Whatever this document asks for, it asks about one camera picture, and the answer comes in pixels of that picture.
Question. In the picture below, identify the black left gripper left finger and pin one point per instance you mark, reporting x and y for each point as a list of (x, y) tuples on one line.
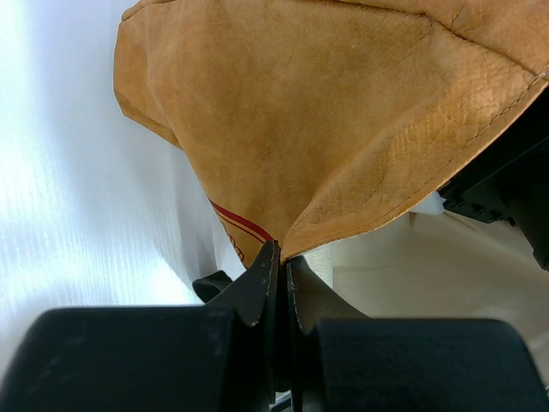
[(214, 357)]

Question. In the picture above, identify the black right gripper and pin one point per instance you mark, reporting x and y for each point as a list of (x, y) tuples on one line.
[(508, 181)]

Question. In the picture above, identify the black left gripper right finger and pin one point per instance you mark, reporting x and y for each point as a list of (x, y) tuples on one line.
[(345, 361)]

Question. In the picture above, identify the tan canvas tote bag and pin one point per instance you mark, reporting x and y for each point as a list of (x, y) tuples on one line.
[(327, 122)]

